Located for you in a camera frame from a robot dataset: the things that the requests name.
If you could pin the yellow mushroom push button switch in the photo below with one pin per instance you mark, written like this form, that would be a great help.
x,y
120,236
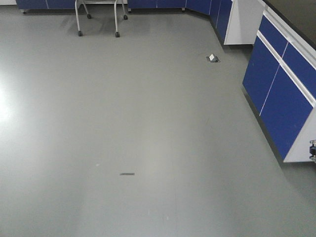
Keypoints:
x,y
313,150

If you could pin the floor socket box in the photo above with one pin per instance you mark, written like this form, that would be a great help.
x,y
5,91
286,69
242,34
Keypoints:
x,y
212,58

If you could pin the blue lab cabinet right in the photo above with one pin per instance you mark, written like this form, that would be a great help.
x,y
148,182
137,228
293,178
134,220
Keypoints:
x,y
280,78

